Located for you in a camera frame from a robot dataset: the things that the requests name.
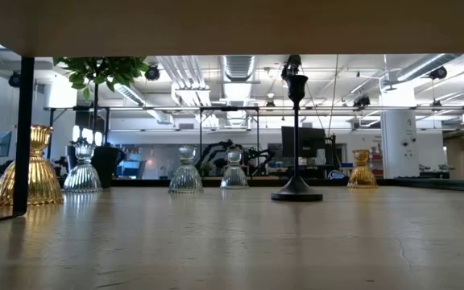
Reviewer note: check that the clear ribbed glass candle holder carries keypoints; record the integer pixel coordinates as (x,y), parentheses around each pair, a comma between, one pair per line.
(234,177)
(82,177)
(185,179)

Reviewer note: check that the black metal candlestick holder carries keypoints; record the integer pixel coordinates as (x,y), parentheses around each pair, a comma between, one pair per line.
(296,191)

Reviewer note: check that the amber ribbed glass candle holder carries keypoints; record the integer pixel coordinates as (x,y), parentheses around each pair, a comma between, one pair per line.
(361,177)
(42,177)

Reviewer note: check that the large black display screen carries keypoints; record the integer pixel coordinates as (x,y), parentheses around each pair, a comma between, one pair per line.
(302,142)

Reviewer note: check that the black ceiling spotlight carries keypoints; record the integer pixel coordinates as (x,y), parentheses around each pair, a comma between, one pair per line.
(292,62)
(151,72)
(361,100)
(14,79)
(438,72)

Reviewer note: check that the black plant pot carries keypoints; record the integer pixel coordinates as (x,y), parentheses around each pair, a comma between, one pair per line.
(105,167)

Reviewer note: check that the red storage shelf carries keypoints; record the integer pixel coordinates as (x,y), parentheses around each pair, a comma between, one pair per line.
(373,159)

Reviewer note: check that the green artificial plant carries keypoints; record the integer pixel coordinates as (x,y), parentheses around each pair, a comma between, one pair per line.
(107,68)

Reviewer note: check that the white round column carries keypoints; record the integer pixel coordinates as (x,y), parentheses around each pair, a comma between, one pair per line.
(397,137)

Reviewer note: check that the black shelf support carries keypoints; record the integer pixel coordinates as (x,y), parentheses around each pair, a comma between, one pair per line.
(23,141)

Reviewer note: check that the small desk monitor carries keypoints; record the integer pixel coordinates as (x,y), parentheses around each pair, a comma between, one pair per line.
(2,143)

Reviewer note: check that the black metal rig frame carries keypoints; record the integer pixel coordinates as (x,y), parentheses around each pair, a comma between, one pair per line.
(229,108)

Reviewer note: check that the silver ventilation duct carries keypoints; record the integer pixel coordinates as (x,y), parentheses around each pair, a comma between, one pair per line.
(238,66)

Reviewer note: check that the black aluminium table frame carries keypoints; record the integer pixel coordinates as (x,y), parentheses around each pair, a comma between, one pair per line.
(155,182)

